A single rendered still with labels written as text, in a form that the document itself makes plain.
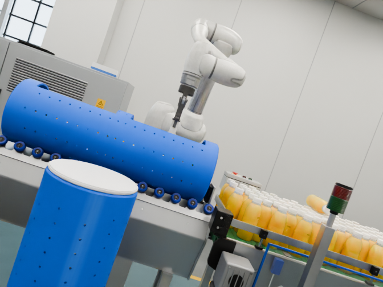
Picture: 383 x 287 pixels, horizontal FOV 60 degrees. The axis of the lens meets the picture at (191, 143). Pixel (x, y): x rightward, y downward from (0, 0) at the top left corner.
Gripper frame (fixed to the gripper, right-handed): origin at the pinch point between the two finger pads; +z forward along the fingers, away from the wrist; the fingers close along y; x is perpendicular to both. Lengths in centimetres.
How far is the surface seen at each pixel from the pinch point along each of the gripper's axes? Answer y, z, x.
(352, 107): -275, -98, 222
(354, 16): -275, -209, 179
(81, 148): 18.6, 20.1, -32.7
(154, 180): 16.9, 22.9, -0.7
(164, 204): 16.8, 31.2, 6.8
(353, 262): 26, 27, 88
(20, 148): 17, 28, -56
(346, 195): 45, 1, 64
